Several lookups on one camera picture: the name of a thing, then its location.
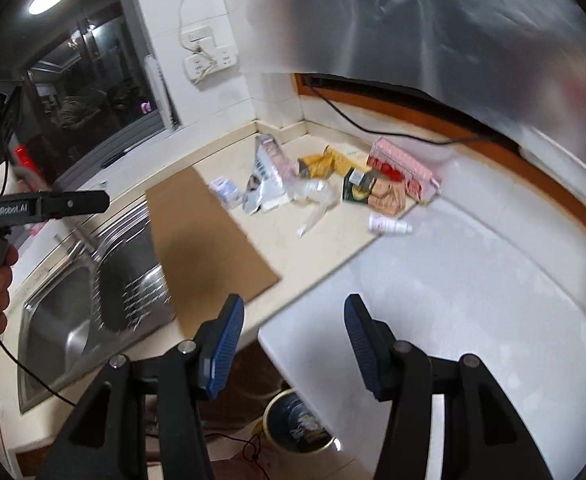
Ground silver foil packet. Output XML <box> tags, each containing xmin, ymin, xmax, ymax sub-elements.
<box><xmin>242</xmin><ymin>133</ymin><xmax>294</xmax><ymax>216</ymax></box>

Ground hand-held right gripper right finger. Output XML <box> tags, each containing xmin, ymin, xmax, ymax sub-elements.
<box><xmin>343</xmin><ymin>294</ymin><xmax>554</xmax><ymax>480</ymax></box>

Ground clear plastic bag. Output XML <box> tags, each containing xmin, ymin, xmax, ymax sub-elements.
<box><xmin>287</xmin><ymin>177</ymin><xmax>344</xmax><ymax>239</ymax></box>

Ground dark wooden cabinet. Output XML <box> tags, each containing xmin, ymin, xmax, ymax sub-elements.
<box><xmin>198</xmin><ymin>344</ymin><xmax>294</xmax><ymax>432</ymax></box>

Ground white wall socket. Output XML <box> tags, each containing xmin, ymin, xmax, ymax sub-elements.
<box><xmin>182</xmin><ymin>45</ymin><xmax>238</xmax><ymax>84</ymax></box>

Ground steel sink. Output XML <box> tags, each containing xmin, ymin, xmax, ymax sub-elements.
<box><xmin>16</xmin><ymin>195</ymin><xmax>179</xmax><ymax>414</ymax></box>

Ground small white bottle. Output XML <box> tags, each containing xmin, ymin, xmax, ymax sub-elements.
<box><xmin>367</xmin><ymin>212</ymin><xmax>414</xmax><ymax>236</ymax></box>

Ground round trash bin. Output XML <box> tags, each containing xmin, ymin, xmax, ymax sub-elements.
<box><xmin>262</xmin><ymin>387</ymin><xmax>339</xmax><ymax>454</ymax></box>

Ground small blue white box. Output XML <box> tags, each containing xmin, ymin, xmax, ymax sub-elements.
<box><xmin>207</xmin><ymin>176</ymin><xmax>242</xmax><ymax>209</ymax></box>

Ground white wall switch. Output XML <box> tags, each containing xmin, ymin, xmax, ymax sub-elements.
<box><xmin>181</xmin><ymin>27</ymin><xmax>215</xmax><ymax>54</ymax></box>

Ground pink cardboard box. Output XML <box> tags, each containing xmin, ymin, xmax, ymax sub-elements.
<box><xmin>366</xmin><ymin>135</ymin><xmax>442</xmax><ymax>206</ymax></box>

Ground translucent plastic film sheet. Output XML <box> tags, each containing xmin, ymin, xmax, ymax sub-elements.
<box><xmin>238</xmin><ymin>0</ymin><xmax>586</xmax><ymax>202</ymax></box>

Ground person's leg in pink pants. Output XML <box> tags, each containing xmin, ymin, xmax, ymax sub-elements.
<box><xmin>222</xmin><ymin>452</ymin><xmax>274</xmax><ymax>480</ymax></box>

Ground orange wooden frame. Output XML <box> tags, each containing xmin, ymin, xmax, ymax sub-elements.
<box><xmin>294</xmin><ymin>72</ymin><xmax>586</xmax><ymax>247</ymax></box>

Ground thick black cable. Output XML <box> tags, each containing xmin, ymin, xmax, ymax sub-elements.
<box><xmin>305</xmin><ymin>77</ymin><xmax>504</xmax><ymax>147</ymax></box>

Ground dark glass window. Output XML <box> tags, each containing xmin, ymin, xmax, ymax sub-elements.
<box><xmin>0</xmin><ymin>0</ymin><xmax>179</xmax><ymax>187</ymax></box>

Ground dark green packet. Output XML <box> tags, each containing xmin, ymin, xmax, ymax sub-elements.
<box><xmin>342</xmin><ymin>167</ymin><xmax>382</xmax><ymax>204</ymax></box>

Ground thin black cable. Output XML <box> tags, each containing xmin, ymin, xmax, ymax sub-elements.
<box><xmin>0</xmin><ymin>334</ymin><xmax>80</xmax><ymax>408</ymax></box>

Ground yellow packet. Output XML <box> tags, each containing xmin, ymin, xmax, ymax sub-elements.
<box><xmin>297</xmin><ymin>144</ymin><xmax>356</xmax><ymax>179</ymax></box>

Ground steel faucet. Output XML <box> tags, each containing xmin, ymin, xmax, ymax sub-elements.
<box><xmin>13</xmin><ymin>160</ymin><xmax>89</xmax><ymax>259</ymax></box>

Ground brown cardboard sheet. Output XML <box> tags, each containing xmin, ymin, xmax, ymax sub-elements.
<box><xmin>145</xmin><ymin>166</ymin><xmax>284</xmax><ymax>344</ymax></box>

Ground white ribbed strip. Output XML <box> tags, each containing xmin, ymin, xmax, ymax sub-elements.
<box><xmin>142</xmin><ymin>54</ymin><xmax>180</xmax><ymax>132</ymax></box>

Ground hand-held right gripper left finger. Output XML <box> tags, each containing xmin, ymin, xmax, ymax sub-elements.
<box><xmin>35</xmin><ymin>294</ymin><xmax>246</xmax><ymax>480</ymax></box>

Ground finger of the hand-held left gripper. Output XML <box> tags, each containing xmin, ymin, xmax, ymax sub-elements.
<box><xmin>35</xmin><ymin>189</ymin><xmax>110</xmax><ymax>221</ymax></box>

